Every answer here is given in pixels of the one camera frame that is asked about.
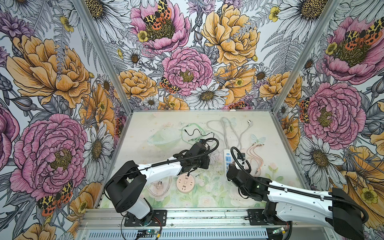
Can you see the aluminium front rail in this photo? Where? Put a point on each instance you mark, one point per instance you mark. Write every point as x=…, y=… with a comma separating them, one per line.
x=196, y=224

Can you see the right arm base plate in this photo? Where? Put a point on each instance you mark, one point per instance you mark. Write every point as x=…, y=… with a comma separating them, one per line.
x=259, y=217

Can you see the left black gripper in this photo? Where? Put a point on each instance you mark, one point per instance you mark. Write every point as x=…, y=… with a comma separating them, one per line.
x=206, y=161

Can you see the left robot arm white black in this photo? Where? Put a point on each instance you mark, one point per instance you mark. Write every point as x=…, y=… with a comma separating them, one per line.
x=124, y=188

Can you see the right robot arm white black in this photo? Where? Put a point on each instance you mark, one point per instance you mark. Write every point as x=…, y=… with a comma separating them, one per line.
x=335, y=210

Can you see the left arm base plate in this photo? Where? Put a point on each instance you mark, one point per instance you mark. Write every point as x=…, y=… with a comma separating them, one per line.
x=156, y=218

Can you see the white blue power strip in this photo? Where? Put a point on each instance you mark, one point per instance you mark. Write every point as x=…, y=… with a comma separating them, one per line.
x=228, y=159

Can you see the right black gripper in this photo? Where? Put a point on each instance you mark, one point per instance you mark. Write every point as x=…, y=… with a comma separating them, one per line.
x=230, y=166

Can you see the round pink power socket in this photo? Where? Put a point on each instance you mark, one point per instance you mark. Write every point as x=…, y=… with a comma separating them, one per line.
x=185, y=183

